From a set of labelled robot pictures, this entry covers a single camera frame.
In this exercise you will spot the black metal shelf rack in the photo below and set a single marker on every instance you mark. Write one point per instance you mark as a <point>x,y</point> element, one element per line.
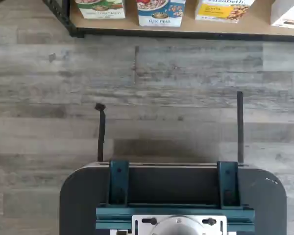
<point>210,28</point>

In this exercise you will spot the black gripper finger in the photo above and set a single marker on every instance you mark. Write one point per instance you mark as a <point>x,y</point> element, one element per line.
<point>101,137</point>
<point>240,129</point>

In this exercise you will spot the green and white cereal box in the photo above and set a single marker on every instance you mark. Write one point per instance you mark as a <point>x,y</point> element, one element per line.
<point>100,11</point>

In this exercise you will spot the white organic pantry box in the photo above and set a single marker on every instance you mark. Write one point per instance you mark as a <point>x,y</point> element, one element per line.
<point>289,12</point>

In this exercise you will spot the blue and white cereal box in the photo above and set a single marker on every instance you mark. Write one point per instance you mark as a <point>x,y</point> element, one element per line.
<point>161,14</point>

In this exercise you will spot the yellow purely elizabeth box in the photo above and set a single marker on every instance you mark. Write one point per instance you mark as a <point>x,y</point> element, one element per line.
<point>220,12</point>

